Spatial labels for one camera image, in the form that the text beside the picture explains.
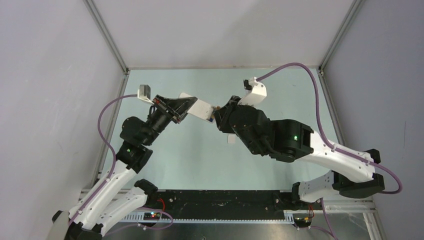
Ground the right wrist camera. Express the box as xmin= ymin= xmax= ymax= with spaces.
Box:
xmin=237 ymin=77 xmax=267 ymax=107

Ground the white battery cover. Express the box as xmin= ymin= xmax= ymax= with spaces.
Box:
xmin=227 ymin=134 xmax=236 ymax=144

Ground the white remote control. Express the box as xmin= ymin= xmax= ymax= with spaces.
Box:
xmin=186 ymin=99 xmax=215 ymax=123

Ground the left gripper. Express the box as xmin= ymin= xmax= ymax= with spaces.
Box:
xmin=142 ymin=94 xmax=198 ymax=146

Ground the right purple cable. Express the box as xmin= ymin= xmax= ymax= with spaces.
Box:
xmin=256 ymin=62 xmax=403 ymax=195

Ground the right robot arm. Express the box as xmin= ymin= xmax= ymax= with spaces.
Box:
xmin=213 ymin=96 xmax=385 ymax=209

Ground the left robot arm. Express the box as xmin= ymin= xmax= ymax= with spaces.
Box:
xmin=47 ymin=93 xmax=198 ymax=240

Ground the left controller board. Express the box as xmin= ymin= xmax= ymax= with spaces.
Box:
xmin=143 ymin=212 xmax=161 ymax=221

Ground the controller board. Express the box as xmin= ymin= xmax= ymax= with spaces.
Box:
xmin=143 ymin=212 xmax=161 ymax=221
xmin=293 ymin=216 xmax=312 ymax=226

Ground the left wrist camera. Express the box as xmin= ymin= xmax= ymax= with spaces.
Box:
xmin=137 ymin=84 xmax=152 ymax=103

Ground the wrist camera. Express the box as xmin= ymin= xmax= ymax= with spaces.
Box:
xmin=237 ymin=77 xmax=267 ymax=107
xmin=137 ymin=84 xmax=152 ymax=103

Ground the right controller board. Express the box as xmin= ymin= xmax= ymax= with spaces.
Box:
xmin=293 ymin=216 xmax=312 ymax=226

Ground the purple cable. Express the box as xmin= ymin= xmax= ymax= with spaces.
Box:
xmin=256 ymin=62 xmax=403 ymax=195
xmin=67 ymin=94 xmax=140 ymax=226

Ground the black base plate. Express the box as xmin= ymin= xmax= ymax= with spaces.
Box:
xmin=145 ymin=190 xmax=309 ymax=221

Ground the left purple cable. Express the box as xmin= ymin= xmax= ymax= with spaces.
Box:
xmin=67 ymin=94 xmax=140 ymax=226

